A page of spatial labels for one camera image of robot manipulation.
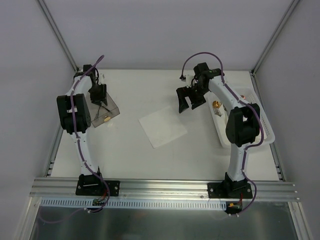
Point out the white slotted cable duct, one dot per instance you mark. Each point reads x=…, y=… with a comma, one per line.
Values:
x=150, y=204

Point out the gold spoon in basket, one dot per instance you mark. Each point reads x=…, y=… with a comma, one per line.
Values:
x=216, y=108

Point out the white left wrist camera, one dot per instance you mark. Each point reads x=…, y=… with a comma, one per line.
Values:
x=101, y=78

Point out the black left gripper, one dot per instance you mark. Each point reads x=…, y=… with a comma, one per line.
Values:
x=98, y=96

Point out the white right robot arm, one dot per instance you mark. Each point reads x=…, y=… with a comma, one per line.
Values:
x=243, y=124

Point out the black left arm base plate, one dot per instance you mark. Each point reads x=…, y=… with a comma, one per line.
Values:
x=90, y=185

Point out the right aluminium frame post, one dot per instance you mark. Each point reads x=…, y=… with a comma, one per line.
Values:
x=279, y=28

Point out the ornate silver fork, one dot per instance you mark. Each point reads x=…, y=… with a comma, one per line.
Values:
x=97, y=113

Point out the gold box knob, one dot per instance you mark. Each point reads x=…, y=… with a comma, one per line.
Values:
x=107, y=119

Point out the smoked clear plastic box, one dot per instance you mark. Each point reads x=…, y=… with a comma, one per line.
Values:
x=103, y=113

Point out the left aluminium frame post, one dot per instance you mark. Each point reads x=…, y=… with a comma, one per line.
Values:
x=57, y=33

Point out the white paper napkin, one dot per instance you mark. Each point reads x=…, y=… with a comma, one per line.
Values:
x=162, y=127

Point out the aluminium frame post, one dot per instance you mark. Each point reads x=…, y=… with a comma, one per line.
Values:
x=279, y=28
x=57, y=33

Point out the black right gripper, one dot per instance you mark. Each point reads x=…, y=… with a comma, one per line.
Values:
x=191, y=93

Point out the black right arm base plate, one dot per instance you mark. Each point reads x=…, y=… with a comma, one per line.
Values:
x=217, y=190

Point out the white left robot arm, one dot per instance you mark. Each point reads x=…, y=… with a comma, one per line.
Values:
x=74, y=114

